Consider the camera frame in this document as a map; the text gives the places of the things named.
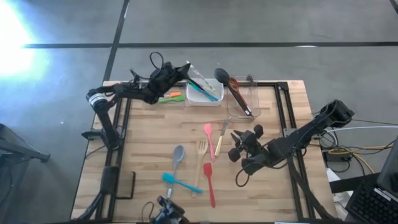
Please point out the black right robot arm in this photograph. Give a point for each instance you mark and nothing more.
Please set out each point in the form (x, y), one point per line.
(311, 130)

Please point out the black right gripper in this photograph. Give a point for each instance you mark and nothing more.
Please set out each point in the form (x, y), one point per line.
(250, 146)

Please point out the black laptop keyboard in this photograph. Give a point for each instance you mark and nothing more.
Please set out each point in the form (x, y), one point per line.
(370, 205)

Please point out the dark monitor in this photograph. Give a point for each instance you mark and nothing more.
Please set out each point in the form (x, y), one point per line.
(390, 174)

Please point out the pink silicone spatula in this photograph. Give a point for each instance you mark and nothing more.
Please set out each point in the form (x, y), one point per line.
(207, 129)

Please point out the red silicone spatula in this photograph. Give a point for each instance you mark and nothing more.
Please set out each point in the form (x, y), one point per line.
(207, 170)

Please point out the black rounded rectangular holder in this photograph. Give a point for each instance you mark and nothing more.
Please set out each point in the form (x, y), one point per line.
(134, 183)

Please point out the white plastic bin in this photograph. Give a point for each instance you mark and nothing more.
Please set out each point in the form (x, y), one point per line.
(194, 99)

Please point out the black power box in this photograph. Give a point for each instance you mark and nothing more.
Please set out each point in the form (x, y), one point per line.
(334, 156)

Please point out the brown wooden spoon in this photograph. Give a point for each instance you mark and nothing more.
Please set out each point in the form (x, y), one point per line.
(233, 84)

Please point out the black cart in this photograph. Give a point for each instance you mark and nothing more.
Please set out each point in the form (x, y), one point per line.
(18, 149)

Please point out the clear plastic bin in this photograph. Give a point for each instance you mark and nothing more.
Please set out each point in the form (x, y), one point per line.
(255, 93)
(178, 90)

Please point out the black nylon ladle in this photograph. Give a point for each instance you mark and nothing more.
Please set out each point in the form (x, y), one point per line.
(221, 75)

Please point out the black rig frame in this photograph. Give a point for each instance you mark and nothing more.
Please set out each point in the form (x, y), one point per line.
(273, 84)

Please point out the grey silicone spoon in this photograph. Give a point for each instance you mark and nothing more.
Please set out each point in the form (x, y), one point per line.
(178, 153)

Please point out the white cloth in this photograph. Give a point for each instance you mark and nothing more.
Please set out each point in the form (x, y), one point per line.
(332, 179)

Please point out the teal silicone spatula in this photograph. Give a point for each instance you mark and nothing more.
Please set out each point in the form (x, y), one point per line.
(169, 178)

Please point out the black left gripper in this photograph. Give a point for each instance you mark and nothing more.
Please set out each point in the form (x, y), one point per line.
(166, 76)

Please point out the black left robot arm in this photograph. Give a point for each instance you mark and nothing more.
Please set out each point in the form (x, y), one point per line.
(124, 91)

